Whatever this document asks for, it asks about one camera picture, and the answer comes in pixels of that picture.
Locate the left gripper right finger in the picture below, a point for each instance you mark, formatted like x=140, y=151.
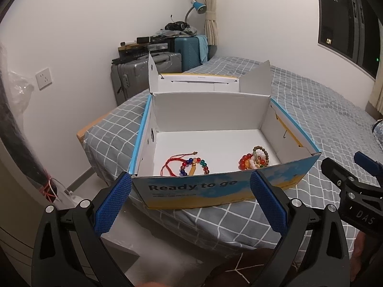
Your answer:
x=272, y=201

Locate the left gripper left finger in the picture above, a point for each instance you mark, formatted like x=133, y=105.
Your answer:
x=109, y=201

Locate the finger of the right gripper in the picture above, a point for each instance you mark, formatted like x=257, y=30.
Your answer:
x=368, y=164

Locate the red braided cord gold charm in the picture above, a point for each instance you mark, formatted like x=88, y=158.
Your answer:
x=175, y=165

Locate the blue white patterned pillow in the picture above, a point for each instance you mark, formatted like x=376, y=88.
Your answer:
x=377, y=131

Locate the grey checked bed sheet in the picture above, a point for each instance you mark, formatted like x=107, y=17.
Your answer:
x=336, y=126

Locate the beige right curtain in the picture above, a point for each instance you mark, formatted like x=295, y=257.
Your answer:
x=376, y=97

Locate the beige curtain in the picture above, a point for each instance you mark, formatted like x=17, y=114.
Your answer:
x=210, y=24
x=376, y=97

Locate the blue yellow cardboard shoe box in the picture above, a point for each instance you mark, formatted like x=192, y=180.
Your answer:
x=235, y=126

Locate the grey suitcase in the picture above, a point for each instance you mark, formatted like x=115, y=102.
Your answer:
x=131, y=78

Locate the clear plastic bag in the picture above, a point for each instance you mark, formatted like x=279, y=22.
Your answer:
x=20, y=92

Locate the teal suitcase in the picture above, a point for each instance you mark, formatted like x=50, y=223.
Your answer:
x=188, y=47

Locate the dark window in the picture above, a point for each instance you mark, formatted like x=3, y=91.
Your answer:
x=351, y=29

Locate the light blue cloth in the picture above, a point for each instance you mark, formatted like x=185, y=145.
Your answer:
x=203, y=48

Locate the black headphones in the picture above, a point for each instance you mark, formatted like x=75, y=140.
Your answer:
x=177, y=26

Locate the blue desk lamp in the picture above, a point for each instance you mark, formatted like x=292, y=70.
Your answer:
x=200, y=8

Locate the beige left curtain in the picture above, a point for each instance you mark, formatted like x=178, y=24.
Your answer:
x=210, y=24

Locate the white wall socket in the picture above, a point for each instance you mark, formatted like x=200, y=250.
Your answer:
x=43, y=78

